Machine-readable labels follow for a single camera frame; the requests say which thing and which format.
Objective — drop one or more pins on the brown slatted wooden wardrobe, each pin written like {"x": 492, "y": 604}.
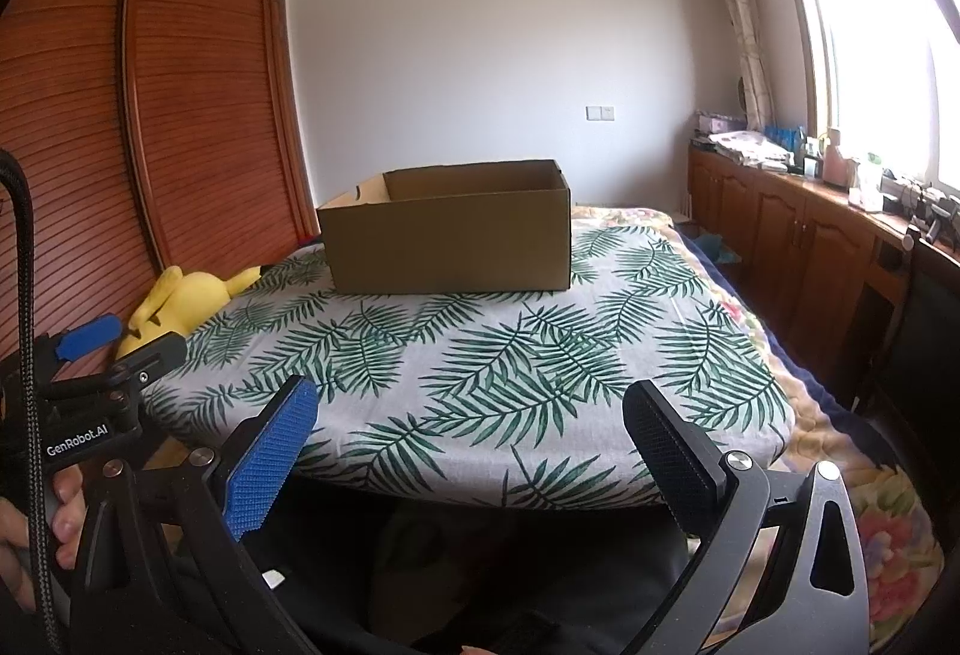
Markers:
{"x": 202, "y": 100}

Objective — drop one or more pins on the patterned beige curtain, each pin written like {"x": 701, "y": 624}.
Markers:
{"x": 739, "y": 25}

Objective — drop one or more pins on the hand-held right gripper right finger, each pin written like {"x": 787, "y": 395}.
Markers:
{"x": 671, "y": 467}

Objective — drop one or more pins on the folded white cloth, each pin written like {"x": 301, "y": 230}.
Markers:
{"x": 746, "y": 147}

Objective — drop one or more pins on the white plastic bottle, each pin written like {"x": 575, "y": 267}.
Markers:
{"x": 865, "y": 181}

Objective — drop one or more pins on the pink bottle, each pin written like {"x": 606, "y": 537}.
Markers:
{"x": 832, "y": 159}

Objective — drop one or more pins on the yellow plush toy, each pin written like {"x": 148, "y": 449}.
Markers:
{"x": 180, "y": 299}

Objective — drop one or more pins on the brown cardboard box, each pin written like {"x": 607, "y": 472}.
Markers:
{"x": 450, "y": 242}

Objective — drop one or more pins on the row of blue bottles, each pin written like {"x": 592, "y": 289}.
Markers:
{"x": 785, "y": 138}

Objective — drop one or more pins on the person's left hand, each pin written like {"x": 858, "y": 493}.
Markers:
{"x": 15, "y": 550}

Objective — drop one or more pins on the wooden framed window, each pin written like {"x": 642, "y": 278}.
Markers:
{"x": 870, "y": 63}

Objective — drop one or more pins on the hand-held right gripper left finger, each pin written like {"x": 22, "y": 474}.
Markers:
{"x": 274, "y": 460}

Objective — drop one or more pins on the long wooden cabinet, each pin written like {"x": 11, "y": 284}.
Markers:
{"x": 787, "y": 235}

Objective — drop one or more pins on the pink box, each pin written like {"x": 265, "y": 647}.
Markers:
{"x": 718, "y": 124}

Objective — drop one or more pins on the dark chair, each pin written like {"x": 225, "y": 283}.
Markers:
{"x": 926, "y": 325}

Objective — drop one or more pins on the leaf print bed sheet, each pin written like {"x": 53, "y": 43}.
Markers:
{"x": 525, "y": 362}

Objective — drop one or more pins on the white wall switch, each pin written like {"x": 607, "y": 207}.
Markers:
{"x": 600, "y": 113}

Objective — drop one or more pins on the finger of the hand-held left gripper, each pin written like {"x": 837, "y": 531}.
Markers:
{"x": 154, "y": 356}
{"x": 88, "y": 336}

